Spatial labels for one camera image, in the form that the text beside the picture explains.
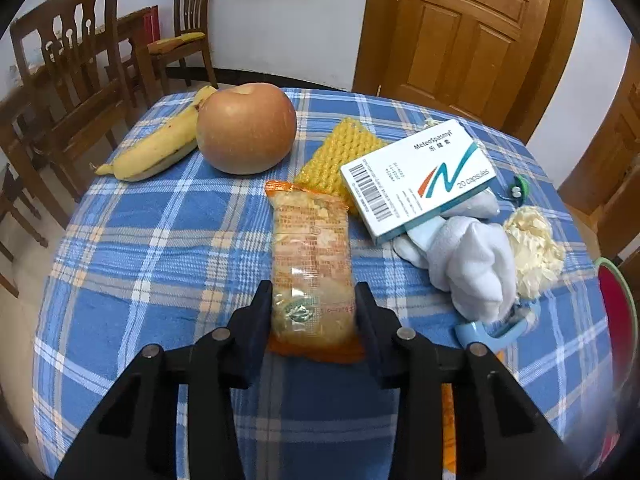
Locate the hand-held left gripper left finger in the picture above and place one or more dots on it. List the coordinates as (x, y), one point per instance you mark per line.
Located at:
(257, 320)

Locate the wooden panel door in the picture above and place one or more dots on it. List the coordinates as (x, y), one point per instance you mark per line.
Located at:
(465, 35)

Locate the red board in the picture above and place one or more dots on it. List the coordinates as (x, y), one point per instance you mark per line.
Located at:
(150, 22)

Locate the apple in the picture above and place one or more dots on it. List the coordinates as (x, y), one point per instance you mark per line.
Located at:
(245, 127)

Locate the blue plaid tablecloth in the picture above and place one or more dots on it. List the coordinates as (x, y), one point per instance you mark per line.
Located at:
(165, 260)

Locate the wooden side door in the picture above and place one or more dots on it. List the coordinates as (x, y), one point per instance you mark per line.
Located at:
(605, 160)

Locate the white medicine box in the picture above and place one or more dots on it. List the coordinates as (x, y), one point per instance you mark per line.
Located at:
(415, 185)

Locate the orange snack packet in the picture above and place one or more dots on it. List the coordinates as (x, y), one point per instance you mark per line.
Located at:
(310, 240)

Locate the green plastic clip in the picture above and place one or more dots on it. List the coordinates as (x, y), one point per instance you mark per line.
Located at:
(519, 189)

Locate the yellow foam fruit net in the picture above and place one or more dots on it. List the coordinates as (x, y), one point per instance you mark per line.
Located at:
(340, 150)

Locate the cream crumpled wrapper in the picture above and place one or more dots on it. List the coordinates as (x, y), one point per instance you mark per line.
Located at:
(532, 245)

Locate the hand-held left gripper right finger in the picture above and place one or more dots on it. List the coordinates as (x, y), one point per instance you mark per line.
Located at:
(367, 320)

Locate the light blue plastic holder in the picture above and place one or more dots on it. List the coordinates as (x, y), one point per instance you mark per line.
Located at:
(480, 332)

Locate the yellow seat cushion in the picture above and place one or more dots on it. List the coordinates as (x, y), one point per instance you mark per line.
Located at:
(175, 42)

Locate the wooden chair with cushion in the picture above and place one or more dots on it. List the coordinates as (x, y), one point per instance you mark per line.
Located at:
(192, 5)

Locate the large wooden chair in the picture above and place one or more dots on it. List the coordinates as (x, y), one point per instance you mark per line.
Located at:
(65, 90)

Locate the yellow banana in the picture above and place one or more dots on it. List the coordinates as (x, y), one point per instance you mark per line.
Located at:
(160, 147)

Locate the white crumpled tissue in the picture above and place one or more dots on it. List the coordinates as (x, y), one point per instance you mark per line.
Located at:
(475, 260)

